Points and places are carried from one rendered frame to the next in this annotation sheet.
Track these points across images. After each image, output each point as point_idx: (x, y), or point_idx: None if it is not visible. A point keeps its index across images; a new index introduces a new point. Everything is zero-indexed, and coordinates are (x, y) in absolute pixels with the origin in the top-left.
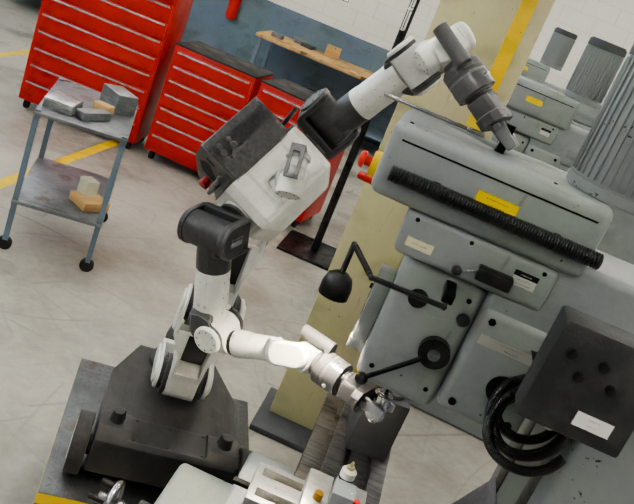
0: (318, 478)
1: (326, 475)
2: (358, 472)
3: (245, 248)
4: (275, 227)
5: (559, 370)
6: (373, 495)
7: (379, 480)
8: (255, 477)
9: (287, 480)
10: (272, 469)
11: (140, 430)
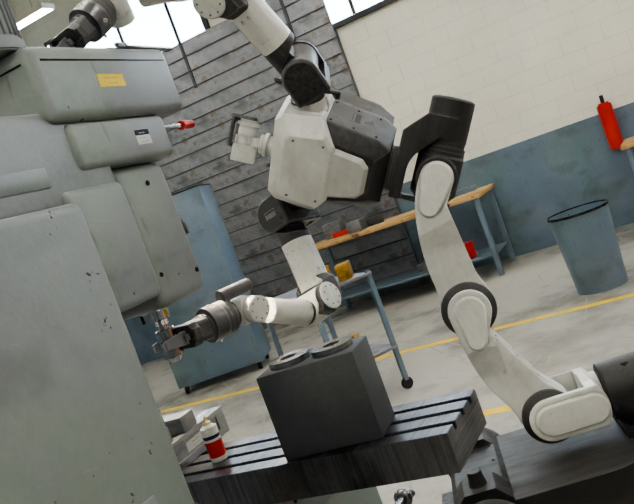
0: (177, 414)
1: (181, 415)
2: (261, 456)
3: (282, 218)
4: (274, 192)
5: None
6: (223, 472)
7: (251, 468)
8: (198, 411)
9: (196, 419)
10: (209, 411)
11: (474, 452)
